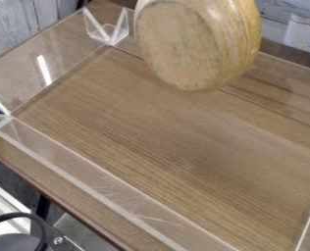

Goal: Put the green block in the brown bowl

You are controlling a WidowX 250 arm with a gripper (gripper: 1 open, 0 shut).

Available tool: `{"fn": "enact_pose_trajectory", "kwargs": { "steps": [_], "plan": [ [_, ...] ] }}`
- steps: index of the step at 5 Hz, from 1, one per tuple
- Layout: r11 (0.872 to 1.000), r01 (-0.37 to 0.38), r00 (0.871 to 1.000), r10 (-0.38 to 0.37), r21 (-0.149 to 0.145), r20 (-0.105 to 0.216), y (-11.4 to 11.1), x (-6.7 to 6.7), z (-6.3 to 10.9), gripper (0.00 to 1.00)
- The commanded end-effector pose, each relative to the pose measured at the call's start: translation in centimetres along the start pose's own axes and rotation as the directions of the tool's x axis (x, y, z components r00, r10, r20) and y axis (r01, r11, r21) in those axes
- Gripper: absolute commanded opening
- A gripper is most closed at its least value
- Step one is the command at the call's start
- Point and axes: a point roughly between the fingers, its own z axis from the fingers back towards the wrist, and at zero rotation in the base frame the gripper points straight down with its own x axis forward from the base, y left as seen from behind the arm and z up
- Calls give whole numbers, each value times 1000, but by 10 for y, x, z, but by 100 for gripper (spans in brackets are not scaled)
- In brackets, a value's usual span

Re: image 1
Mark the white container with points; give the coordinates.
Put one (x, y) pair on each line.
(296, 36)

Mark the brown wooden bowl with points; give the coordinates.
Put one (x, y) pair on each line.
(200, 43)

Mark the clear acrylic enclosure wall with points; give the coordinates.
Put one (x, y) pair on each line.
(165, 170)

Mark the metal bracket with screw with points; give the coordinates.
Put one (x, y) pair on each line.
(56, 239)

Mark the black table leg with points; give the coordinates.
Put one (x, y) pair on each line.
(42, 207)

